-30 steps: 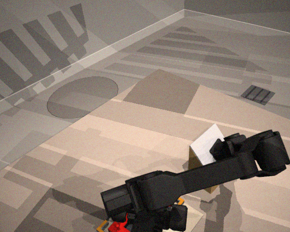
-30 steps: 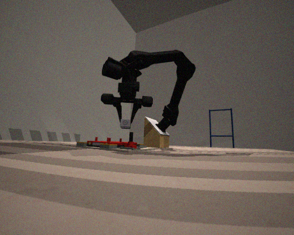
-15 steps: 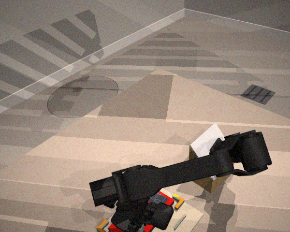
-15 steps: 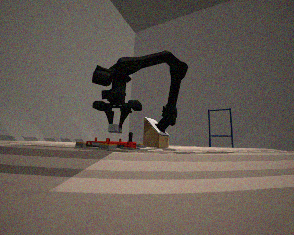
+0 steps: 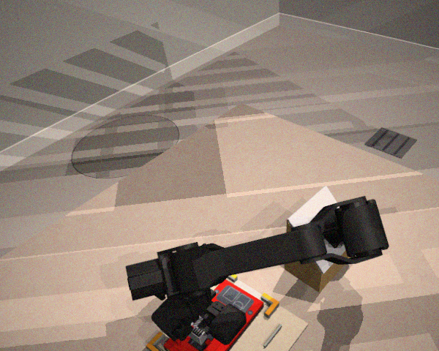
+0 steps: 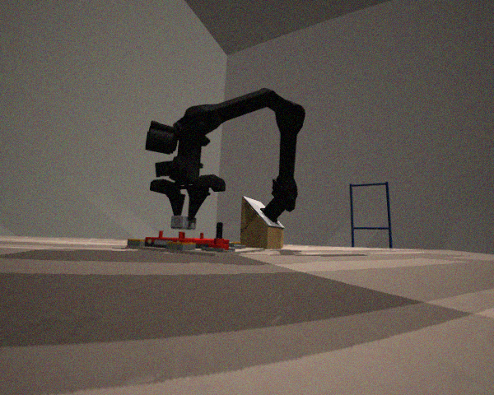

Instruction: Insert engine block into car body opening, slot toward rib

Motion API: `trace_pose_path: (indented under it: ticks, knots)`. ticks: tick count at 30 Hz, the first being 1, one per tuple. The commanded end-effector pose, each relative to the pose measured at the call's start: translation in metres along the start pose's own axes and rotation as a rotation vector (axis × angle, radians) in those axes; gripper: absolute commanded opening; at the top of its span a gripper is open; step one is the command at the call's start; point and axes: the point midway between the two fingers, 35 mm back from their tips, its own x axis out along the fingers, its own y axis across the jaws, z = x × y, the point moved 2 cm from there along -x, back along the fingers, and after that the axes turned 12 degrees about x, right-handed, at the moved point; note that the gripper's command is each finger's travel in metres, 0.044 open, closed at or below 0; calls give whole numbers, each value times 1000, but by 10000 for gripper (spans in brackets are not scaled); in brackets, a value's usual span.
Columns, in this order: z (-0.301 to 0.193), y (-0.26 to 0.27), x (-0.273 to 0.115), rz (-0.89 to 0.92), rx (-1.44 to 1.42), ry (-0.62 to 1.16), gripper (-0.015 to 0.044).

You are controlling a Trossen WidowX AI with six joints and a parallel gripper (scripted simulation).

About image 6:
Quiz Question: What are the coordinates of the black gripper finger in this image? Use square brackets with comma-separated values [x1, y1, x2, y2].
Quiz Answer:
[186, 188, 210, 221]
[161, 190, 185, 216]

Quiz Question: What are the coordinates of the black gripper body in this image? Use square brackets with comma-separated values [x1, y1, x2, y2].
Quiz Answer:
[150, 154, 226, 193]

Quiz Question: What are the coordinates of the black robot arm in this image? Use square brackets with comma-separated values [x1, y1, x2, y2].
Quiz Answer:
[146, 88, 305, 222]

